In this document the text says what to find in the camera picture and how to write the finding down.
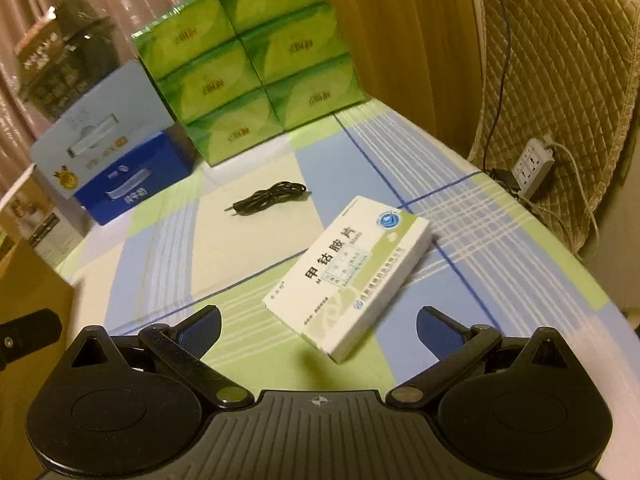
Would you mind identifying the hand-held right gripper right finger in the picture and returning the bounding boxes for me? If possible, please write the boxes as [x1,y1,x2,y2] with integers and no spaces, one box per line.
[386,305,577,407]

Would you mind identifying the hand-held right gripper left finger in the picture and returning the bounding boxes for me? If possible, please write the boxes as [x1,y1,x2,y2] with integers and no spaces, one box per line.
[62,305,255,407]

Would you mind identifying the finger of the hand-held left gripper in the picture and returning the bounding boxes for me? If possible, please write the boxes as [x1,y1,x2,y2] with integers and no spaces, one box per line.
[0,309,64,367]

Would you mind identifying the brown cardboard box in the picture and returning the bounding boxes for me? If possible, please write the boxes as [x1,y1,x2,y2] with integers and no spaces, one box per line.
[0,237,77,346]

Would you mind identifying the large white medicine box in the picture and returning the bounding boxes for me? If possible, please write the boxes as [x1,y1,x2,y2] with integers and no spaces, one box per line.
[262,195,432,362]

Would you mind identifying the white product box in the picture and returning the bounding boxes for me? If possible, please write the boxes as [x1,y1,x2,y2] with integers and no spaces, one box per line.
[0,165,87,267]

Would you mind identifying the dark blue milk carton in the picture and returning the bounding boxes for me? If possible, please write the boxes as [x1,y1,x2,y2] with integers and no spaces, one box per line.
[74,125,197,227]

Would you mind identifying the black power adapter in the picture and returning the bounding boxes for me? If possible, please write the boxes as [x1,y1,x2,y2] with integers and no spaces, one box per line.
[489,167,527,197]

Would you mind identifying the white power strip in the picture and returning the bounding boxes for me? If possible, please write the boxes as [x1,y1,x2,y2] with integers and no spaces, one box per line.
[514,136,557,197]

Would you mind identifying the light blue milk carton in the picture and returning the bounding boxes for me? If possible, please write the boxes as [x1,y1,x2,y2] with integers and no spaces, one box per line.
[30,59,177,197]

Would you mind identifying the stack of green tissue packs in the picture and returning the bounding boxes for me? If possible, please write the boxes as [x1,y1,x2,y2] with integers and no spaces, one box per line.
[131,0,369,169]

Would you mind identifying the stack of black bowls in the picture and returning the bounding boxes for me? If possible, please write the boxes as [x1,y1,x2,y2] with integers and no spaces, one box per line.
[12,0,122,124]

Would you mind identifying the wooden wardrobe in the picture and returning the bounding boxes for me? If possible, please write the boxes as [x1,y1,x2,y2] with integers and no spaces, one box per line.
[312,0,475,162]

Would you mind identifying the chair with quilted cover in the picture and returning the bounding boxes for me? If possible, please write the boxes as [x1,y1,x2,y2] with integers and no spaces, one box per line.
[467,0,640,262]

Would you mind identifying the black coiled cable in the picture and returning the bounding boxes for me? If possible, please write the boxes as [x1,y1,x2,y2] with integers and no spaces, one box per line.
[225,181,309,219]

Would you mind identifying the white power strip cable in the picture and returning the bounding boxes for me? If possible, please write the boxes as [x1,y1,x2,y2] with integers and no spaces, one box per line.
[530,142,602,262]

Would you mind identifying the dark charger cable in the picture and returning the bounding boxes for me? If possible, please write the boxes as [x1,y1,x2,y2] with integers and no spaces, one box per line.
[486,0,517,172]

